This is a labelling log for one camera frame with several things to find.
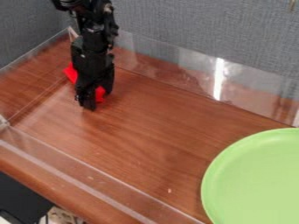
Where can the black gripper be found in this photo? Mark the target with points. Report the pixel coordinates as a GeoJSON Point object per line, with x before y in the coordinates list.
{"type": "Point", "coordinates": [95, 66]}

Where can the red plastic block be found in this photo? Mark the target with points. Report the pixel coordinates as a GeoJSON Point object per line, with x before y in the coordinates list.
{"type": "Point", "coordinates": [72, 75]}

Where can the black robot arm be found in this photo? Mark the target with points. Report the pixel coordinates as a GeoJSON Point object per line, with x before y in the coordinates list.
{"type": "Point", "coordinates": [94, 16]}

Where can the green plate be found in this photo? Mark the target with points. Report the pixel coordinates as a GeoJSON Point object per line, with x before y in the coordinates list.
{"type": "Point", "coordinates": [250, 186]}

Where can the black box under table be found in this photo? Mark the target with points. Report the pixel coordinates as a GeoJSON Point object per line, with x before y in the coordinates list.
{"type": "Point", "coordinates": [20, 201]}

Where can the white power strip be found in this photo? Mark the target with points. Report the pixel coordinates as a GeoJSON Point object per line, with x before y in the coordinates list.
{"type": "Point", "coordinates": [60, 216]}

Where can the clear acrylic barrier wall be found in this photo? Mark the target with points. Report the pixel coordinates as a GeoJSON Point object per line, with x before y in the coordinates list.
{"type": "Point", "coordinates": [124, 164]}

